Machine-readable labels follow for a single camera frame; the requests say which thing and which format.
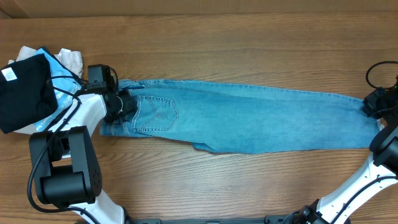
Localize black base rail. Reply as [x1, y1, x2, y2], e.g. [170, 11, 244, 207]
[125, 215, 293, 224]

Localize light blue printed shirt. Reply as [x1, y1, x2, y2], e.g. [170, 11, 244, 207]
[34, 47, 83, 131]

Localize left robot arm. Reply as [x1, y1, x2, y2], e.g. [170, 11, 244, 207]
[27, 64, 137, 223]

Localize black folded shirt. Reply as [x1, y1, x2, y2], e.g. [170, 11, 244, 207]
[1, 54, 58, 134]

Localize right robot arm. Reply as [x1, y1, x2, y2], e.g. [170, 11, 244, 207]
[283, 84, 397, 224]

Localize beige folded garment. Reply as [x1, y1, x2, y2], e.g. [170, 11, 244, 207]
[8, 46, 83, 134]

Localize light blue denim jeans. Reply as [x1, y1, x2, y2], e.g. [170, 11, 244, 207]
[99, 80, 379, 154]

